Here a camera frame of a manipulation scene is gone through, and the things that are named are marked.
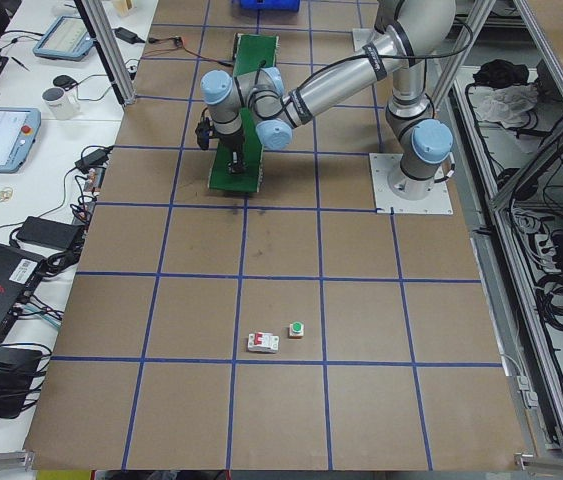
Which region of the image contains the aluminium frame post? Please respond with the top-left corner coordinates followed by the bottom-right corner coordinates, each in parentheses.
top-left (75, 0), bottom-right (136, 107)

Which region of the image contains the white circuit breaker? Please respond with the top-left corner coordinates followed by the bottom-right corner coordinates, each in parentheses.
top-left (247, 331), bottom-right (280, 354)

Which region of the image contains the black power adapter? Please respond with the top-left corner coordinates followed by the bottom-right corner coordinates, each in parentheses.
top-left (16, 216), bottom-right (84, 251)

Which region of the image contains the black computer mouse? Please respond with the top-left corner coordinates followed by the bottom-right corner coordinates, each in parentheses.
top-left (53, 75), bottom-right (78, 91)

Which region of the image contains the blue teach pendant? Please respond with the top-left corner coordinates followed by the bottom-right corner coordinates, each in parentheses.
top-left (33, 15), bottom-right (94, 61)
top-left (0, 107), bottom-right (41, 174)

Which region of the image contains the red black conveyor wire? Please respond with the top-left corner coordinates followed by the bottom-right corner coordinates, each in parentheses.
top-left (144, 35), bottom-right (235, 67)

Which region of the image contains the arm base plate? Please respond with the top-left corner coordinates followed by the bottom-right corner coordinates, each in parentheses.
top-left (369, 153), bottom-right (453, 215)

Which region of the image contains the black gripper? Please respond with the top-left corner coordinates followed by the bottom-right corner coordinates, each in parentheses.
top-left (215, 127), bottom-right (245, 175)

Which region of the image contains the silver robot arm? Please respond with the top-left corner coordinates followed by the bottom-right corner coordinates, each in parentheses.
top-left (196, 1), bottom-right (456, 200)

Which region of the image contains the far blue teach pendant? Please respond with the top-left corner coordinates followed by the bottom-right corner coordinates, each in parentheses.
top-left (33, 15), bottom-right (94, 61)

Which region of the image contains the near blue teach pendant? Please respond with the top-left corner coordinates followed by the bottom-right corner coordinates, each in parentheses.
top-left (0, 107), bottom-right (41, 174)

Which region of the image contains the white mug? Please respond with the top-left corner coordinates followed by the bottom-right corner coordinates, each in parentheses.
top-left (42, 87), bottom-right (80, 120)

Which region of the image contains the blue plastic bin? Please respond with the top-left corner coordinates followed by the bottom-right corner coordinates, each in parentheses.
top-left (239, 0), bottom-right (301, 12)

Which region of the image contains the green conveyor belt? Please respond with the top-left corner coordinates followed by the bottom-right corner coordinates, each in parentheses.
top-left (206, 32), bottom-right (282, 197)

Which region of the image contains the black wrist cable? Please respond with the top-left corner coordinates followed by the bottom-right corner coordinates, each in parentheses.
top-left (250, 19), bottom-right (475, 101)

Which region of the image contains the green push button switch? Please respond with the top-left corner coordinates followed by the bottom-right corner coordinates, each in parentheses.
top-left (288, 322), bottom-right (305, 339)

